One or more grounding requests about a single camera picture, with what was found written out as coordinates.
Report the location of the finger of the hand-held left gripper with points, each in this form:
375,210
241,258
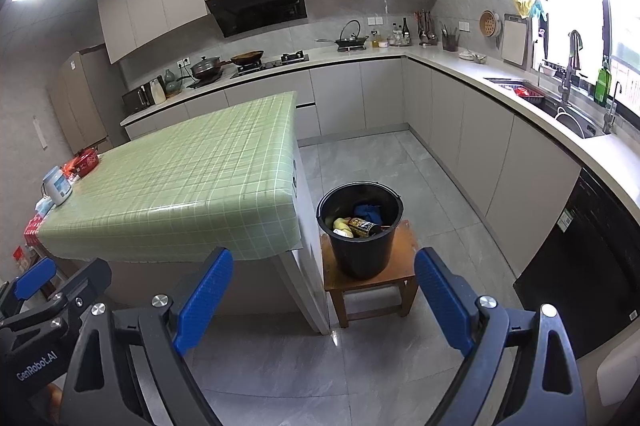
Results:
35,276
92,278

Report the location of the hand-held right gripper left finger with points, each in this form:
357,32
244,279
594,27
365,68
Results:
202,301

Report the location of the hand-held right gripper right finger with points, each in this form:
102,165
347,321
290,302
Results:
445,301

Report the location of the black plastic bucket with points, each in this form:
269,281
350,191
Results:
360,256

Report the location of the yellow snack packet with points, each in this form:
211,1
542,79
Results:
340,223

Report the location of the red box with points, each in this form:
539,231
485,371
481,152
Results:
35,228

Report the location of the brown wooden stool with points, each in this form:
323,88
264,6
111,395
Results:
405,256

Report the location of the blue packet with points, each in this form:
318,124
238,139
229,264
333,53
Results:
44,206

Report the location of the white blue container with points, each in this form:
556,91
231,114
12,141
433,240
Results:
56,188

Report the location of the white kitchen island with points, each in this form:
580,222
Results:
305,276

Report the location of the red snack packet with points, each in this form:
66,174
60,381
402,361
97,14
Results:
82,163

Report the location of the green checked tablecloth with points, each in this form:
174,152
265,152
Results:
200,166

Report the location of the black built-in dishwasher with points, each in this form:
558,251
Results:
590,266

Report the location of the beige refrigerator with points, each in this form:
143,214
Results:
80,101

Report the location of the black countertop oven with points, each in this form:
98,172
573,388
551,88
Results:
135,99

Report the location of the grey lower cabinets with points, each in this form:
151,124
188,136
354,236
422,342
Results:
450,116

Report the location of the white jug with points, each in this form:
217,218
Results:
158,92

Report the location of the green ceramic vase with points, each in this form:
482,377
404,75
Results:
172,87

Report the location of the black induction cooker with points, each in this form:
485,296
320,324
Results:
202,82

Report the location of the steel kitchen sink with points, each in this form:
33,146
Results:
575,121

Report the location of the red sink basket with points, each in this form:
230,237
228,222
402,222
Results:
527,92

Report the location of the grey pot with lid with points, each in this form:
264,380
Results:
205,67

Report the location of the small steel faucet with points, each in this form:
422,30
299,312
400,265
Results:
609,121

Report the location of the brown frying pan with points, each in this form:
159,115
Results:
247,56

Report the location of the steel kitchen faucet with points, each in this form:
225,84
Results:
566,81

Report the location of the black utensil holder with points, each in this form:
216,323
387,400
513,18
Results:
450,43

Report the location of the black gas stove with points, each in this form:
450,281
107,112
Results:
292,57

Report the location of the green bottle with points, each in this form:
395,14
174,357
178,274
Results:
602,88

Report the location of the white cutting board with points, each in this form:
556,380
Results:
515,43

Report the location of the dark wine bottle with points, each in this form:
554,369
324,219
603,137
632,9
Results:
405,33

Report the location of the hanging utensil rack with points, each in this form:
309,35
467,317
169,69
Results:
425,28

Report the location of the black wok with lid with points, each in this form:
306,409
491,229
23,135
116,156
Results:
352,41

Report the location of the round bamboo colander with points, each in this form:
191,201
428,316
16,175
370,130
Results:
489,23

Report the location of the black range hood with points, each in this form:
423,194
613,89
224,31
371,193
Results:
255,8

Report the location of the yellow cloth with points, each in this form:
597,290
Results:
522,5

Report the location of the blue cloth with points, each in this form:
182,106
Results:
539,7

